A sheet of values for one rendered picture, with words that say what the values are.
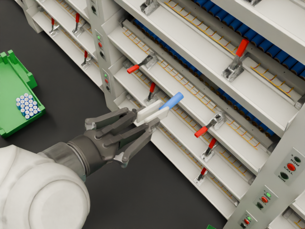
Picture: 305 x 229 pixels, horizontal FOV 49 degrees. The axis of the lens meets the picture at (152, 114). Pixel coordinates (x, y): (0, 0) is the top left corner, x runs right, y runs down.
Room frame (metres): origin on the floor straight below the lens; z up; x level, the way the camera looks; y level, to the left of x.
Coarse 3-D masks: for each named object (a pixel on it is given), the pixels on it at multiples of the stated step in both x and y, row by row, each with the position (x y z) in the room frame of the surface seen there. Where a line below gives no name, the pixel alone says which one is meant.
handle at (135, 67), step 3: (144, 60) 0.65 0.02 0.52; (147, 60) 0.65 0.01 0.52; (141, 63) 0.64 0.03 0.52; (144, 63) 0.64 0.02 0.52; (135, 66) 0.63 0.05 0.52; (138, 66) 0.63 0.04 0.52; (129, 69) 0.62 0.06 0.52; (132, 69) 0.62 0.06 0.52; (135, 69) 0.62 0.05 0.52; (129, 72) 0.61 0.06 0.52; (132, 72) 0.61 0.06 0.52
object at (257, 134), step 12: (132, 24) 0.78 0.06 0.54; (144, 36) 0.73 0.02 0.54; (156, 48) 0.69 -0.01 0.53; (168, 60) 0.64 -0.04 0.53; (168, 72) 0.62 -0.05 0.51; (180, 72) 0.60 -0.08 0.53; (192, 84) 0.57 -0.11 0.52; (204, 96) 0.53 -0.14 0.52; (216, 96) 0.52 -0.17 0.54; (228, 108) 0.48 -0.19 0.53; (240, 120) 0.44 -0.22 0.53; (252, 132) 0.41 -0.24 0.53; (264, 144) 0.38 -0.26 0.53
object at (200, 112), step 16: (112, 16) 0.80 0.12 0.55; (128, 16) 0.82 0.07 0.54; (112, 32) 0.79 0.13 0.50; (128, 48) 0.72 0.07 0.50; (144, 48) 0.71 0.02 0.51; (160, 64) 0.65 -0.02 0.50; (160, 80) 0.60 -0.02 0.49; (176, 80) 0.59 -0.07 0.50; (208, 80) 0.58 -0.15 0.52; (192, 96) 0.54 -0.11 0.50; (192, 112) 0.50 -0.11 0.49; (208, 112) 0.49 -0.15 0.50; (224, 128) 0.44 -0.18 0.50; (224, 144) 0.41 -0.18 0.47; (240, 144) 0.40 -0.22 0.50; (256, 144) 0.39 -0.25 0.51; (272, 144) 0.37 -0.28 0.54; (240, 160) 0.37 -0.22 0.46; (256, 160) 0.35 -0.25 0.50
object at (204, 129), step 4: (212, 120) 0.45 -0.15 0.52; (216, 120) 0.45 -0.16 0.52; (208, 124) 0.44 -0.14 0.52; (212, 124) 0.44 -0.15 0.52; (204, 128) 0.43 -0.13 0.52; (208, 128) 0.43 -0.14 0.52; (196, 132) 0.42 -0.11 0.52; (200, 132) 0.42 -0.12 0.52; (204, 132) 0.42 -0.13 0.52; (196, 136) 0.41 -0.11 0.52
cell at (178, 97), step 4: (180, 92) 0.47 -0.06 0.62; (176, 96) 0.46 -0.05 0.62; (180, 96) 0.46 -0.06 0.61; (168, 100) 0.45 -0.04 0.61; (172, 100) 0.45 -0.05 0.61; (176, 100) 0.45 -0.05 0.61; (180, 100) 0.45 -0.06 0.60; (164, 104) 0.44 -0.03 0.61; (168, 104) 0.44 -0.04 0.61; (172, 104) 0.44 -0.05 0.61; (160, 108) 0.43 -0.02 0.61
